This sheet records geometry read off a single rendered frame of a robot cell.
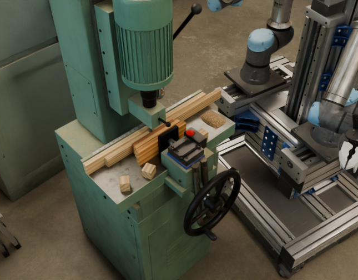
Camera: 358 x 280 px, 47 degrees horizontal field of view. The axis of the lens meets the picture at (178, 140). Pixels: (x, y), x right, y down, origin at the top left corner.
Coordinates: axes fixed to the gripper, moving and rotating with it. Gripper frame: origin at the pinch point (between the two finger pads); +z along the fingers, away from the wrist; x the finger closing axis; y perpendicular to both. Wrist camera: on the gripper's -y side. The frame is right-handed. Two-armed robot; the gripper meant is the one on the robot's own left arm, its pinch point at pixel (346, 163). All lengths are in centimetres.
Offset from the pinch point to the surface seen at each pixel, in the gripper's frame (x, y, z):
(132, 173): 68, 25, 11
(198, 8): 53, -27, -18
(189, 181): 49, 27, 3
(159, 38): 59, -23, -4
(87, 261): 116, 109, 17
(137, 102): 75, 7, -6
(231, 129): 51, 29, -31
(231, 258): 53, 118, -27
